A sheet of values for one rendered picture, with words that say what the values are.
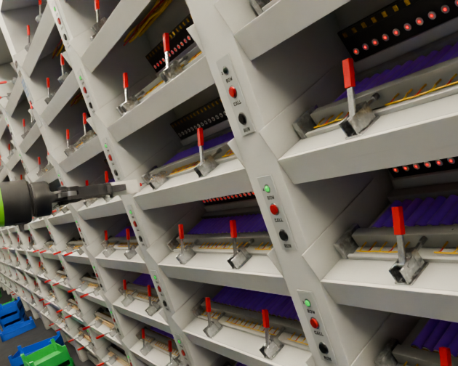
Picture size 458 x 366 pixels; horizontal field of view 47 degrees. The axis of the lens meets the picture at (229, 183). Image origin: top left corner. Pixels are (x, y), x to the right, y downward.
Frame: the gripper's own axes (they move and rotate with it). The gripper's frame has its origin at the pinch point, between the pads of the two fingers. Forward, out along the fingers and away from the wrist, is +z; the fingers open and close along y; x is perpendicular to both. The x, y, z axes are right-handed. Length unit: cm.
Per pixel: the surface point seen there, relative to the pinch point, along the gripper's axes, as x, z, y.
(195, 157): 3.5, 12.3, 15.3
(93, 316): -55, 22, -156
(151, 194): -2.5, 7.2, -1.9
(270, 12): 16, 3, 64
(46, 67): 54, 4, -86
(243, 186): -4.6, 8.5, 40.5
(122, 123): 15.6, 3.6, -4.3
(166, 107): 13.7, 4.7, 21.7
